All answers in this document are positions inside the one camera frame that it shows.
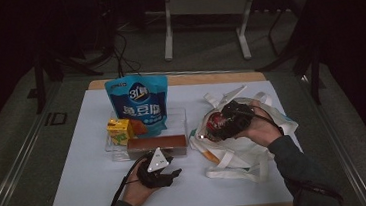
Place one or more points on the black floor plate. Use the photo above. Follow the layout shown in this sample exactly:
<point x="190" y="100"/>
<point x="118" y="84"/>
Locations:
<point x="56" y="118"/>

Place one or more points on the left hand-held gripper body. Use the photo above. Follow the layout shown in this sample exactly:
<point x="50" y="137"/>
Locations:
<point x="155" y="175"/>

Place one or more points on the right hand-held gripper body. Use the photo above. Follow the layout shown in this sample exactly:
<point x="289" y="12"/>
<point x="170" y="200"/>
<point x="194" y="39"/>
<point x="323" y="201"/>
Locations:
<point x="237" y="118"/>

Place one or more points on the black metal stand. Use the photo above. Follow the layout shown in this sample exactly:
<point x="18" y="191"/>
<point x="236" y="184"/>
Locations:
<point x="39" y="85"/>

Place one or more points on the white table mat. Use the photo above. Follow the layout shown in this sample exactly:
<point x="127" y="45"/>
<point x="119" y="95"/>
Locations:
<point x="87" y="178"/>

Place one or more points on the white patterned tote bag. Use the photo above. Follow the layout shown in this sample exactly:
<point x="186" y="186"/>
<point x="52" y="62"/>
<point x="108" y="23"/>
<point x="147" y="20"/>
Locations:
<point x="236" y="158"/>

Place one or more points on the blue snack bag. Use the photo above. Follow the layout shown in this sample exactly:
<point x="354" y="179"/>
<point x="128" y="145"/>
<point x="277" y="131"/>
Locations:
<point x="137" y="103"/>

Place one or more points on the yellow drink carton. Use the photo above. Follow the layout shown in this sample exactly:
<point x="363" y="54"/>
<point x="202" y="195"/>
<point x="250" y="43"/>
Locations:
<point x="120" y="132"/>

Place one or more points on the red can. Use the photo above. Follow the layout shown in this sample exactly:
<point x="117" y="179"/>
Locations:
<point x="214" y="123"/>

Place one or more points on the person's right hand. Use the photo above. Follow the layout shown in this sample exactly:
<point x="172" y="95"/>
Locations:
<point x="262" y="129"/>

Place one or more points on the person's left hand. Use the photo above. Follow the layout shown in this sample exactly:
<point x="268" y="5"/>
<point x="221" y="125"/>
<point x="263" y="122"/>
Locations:
<point x="137" y="194"/>

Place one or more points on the metal floor rail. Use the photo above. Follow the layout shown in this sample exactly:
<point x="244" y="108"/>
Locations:
<point x="13" y="174"/>
<point x="338" y="143"/>

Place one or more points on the white metal stand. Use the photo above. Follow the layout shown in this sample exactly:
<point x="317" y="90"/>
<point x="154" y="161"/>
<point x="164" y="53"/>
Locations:
<point x="207" y="6"/>

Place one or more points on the clear plastic container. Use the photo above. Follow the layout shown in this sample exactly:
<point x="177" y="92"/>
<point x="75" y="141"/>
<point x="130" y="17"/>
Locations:
<point x="175" y="120"/>

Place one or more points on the brown drink carton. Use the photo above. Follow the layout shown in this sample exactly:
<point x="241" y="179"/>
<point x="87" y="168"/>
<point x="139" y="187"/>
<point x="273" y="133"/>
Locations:
<point x="158" y="145"/>

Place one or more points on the dark chair legs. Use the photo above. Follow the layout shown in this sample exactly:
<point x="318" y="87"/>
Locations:
<point x="315" y="71"/>

